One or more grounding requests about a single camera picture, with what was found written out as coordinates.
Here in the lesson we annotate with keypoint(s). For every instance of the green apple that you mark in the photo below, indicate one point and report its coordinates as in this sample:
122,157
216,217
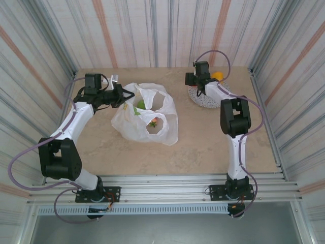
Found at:
141,104

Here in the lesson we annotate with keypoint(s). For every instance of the white printed plastic bag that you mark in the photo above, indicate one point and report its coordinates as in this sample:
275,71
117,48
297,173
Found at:
127,127

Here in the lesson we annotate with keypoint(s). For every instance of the red strawberry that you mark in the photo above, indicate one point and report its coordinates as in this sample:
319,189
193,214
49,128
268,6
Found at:
153,123

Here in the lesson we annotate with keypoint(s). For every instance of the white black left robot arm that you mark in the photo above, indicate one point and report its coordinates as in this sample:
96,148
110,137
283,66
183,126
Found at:
61,160

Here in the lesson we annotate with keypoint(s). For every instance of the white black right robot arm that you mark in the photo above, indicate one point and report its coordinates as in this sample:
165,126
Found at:
234,119

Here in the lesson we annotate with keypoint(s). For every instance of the yellow-orange round fruit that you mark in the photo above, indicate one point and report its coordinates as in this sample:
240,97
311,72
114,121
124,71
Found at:
218,75

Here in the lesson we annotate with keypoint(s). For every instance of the speckled round plate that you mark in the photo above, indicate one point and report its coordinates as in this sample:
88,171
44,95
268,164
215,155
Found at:
200,101

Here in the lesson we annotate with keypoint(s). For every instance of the black connector box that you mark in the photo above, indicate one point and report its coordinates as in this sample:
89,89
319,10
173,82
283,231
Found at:
95,216
238,209

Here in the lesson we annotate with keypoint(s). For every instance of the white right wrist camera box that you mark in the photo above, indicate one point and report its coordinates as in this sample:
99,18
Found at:
195,66

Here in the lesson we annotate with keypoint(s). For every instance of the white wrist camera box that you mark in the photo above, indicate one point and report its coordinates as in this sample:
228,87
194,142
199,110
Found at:
113,78
195,66

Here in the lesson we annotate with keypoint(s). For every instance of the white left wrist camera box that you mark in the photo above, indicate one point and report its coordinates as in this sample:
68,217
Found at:
113,78

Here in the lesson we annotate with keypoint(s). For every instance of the aluminium side rail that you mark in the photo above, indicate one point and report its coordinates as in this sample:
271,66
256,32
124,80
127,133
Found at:
261,89
72,75

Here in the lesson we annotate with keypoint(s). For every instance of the aluminium mounting rail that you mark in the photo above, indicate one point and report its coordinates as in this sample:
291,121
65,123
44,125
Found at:
165,188

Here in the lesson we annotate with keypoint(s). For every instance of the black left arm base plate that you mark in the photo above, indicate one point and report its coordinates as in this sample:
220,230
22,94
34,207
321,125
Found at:
114,194

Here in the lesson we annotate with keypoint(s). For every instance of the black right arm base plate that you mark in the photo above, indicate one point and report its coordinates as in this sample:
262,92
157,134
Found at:
215,191

